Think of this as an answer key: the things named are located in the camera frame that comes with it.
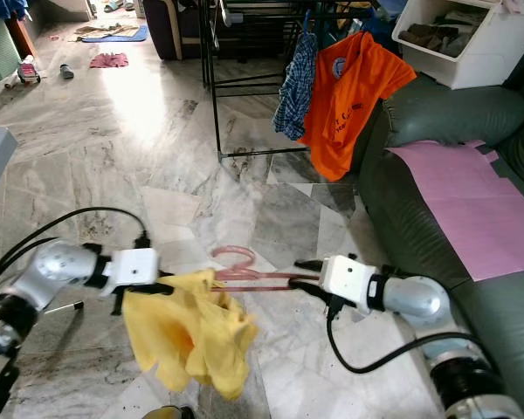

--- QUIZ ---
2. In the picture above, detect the pink plastic clothes hanger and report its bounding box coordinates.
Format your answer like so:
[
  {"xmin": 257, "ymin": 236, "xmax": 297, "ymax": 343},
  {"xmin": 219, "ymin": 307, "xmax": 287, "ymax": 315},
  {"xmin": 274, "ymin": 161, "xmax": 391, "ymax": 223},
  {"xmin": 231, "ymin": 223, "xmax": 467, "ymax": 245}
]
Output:
[{"xmin": 210, "ymin": 246, "xmax": 328, "ymax": 289}]

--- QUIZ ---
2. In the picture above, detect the yellow t-shirt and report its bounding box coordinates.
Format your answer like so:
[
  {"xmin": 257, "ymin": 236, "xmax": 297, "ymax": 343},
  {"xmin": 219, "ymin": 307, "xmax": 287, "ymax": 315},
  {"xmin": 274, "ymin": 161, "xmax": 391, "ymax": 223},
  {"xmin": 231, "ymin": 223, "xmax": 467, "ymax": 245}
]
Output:
[{"xmin": 122, "ymin": 269, "xmax": 259, "ymax": 402}]

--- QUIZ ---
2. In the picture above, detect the grey robot left leg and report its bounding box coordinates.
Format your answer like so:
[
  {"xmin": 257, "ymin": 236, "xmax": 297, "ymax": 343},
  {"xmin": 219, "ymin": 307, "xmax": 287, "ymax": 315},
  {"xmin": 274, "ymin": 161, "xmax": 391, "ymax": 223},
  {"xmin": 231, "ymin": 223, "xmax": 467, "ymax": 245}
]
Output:
[{"xmin": 144, "ymin": 404, "xmax": 197, "ymax": 419}]

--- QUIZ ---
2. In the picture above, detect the pink sofa cover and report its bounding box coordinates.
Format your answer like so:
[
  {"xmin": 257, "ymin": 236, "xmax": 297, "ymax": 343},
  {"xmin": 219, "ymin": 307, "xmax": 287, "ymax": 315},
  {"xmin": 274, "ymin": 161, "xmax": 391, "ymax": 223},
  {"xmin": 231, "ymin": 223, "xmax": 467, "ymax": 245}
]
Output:
[{"xmin": 384, "ymin": 140, "xmax": 524, "ymax": 282}]

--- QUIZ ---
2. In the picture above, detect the orange t-shirt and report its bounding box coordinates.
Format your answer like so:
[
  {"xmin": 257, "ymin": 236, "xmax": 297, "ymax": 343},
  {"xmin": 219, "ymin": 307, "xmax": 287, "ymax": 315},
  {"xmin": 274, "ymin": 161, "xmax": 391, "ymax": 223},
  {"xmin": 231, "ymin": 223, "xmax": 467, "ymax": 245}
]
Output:
[{"xmin": 300, "ymin": 31, "xmax": 417, "ymax": 182}]

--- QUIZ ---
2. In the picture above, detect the blue plaid shirt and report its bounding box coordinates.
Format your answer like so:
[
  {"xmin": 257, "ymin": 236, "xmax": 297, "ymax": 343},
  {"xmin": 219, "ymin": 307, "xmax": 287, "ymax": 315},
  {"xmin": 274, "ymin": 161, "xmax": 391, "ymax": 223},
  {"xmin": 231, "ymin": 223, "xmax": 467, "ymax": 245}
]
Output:
[{"xmin": 273, "ymin": 31, "xmax": 320, "ymax": 142}]

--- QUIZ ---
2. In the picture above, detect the black clothes drying rack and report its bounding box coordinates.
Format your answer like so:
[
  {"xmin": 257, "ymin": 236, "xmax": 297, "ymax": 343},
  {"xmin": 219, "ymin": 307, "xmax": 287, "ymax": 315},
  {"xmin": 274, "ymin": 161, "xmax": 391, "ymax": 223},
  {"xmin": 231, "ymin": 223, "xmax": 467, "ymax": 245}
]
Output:
[{"xmin": 196, "ymin": 0, "xmax": 394, "ymax": 160}]

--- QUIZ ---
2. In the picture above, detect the crumpled pink cloth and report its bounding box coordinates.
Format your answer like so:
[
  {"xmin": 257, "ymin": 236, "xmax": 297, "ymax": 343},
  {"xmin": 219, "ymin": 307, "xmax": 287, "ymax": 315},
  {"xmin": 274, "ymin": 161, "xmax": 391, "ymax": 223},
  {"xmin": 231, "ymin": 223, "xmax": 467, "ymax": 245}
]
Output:
[{"xmin": 89, "ymin": 52, "xmax": 128, "ymax": 70}]

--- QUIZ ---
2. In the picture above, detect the toy car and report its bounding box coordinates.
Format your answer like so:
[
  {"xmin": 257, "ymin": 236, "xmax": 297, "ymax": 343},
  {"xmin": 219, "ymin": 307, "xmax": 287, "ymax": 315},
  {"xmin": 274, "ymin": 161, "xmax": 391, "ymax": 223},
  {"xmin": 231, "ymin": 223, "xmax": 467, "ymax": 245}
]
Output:
[{"xmin": 17, "ymin": 55, "xmax": 43, "ymax": 86}]

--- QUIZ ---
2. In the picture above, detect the blue floor mat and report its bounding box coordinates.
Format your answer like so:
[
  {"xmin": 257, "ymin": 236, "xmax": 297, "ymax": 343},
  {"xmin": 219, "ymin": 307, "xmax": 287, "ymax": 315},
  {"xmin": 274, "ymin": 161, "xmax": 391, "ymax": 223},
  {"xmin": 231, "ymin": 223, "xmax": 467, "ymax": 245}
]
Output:
[{"xmin": 77, "ymin": 24, "xmax": 149, "ymax": 45}]

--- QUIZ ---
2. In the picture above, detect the purple sofa cream trim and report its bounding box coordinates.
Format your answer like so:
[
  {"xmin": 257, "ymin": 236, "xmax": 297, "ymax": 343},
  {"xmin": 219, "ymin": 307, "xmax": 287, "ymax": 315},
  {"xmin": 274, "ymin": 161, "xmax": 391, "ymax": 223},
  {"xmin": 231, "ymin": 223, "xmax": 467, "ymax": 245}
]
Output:
[{"xmin": 141, "ymin": 0, "xmax": 237, "ymax": 62}]

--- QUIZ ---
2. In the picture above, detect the beige floor cloth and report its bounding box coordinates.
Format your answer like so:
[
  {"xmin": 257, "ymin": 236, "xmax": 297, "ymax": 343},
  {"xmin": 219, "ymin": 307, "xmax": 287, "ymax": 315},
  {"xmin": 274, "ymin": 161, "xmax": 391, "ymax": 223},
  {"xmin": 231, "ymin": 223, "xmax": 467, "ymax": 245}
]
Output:
[{"xmin": 74, "ymin": 24, "xmax": 136, "ymax": 40}]

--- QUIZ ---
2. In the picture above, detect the white open storage bin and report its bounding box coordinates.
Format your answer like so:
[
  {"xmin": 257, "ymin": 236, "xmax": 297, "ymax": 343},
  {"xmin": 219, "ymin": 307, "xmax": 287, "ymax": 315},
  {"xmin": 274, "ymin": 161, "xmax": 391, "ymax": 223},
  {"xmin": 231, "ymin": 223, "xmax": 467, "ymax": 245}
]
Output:
[{"xmin": 391, "ymin": 0, "xmax": 524, "ymax": 90}]

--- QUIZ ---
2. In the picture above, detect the green cabinet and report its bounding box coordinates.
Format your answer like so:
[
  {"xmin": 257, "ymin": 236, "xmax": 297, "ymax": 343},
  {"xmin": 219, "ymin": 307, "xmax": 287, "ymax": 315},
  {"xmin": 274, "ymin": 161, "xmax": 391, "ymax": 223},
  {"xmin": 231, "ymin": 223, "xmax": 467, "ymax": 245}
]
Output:
[{"xmin": 0, "ymin": 0, "xmax": 27, "ymax": 86}]

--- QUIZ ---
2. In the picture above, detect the blue towel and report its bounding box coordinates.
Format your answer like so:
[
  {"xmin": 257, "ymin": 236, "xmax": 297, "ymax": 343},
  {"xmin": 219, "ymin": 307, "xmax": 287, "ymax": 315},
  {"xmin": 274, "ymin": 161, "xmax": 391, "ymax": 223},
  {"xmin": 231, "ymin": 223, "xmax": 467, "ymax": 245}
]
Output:
[{"xmin": 0, "ymin": 0, "xmax": 29, "ymax": 23}]

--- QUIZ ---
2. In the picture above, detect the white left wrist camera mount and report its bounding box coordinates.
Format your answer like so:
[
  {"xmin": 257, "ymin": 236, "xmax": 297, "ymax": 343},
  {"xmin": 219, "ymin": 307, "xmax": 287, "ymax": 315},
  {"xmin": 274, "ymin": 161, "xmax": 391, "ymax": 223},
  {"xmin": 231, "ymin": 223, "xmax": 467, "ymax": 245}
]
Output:
[{"xmin": 109, "ymin": 247, "xmax": 162, "ymax": 291}]

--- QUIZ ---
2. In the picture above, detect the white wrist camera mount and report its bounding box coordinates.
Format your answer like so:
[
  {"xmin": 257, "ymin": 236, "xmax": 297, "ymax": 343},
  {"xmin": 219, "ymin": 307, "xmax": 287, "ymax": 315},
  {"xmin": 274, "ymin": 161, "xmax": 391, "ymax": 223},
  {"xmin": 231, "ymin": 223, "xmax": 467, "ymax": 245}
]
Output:
[
  {"xmin": 321, "ymin": 255, "xmax": 372, "ymax": 313},
  {"xmin": 109, "ymin": 247, "xmax": 162, "ymax": 291}
]

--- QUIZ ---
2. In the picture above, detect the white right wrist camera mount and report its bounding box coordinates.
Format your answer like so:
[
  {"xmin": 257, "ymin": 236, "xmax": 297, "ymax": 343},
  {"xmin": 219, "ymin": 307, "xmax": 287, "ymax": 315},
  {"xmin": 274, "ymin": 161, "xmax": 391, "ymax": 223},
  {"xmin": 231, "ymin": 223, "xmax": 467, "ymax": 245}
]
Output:
[{"xmin": 321, "ymin": 255, "xmax": 372, "ymax": 313}]

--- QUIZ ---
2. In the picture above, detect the brown wooden post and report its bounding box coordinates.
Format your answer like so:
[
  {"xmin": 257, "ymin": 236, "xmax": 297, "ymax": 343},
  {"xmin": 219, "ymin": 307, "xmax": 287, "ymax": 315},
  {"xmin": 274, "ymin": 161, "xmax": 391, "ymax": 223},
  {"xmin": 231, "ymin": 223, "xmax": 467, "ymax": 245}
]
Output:
[{"xmin": 7, "ymin": 17, "xmax": 36, "ymax": 62}]

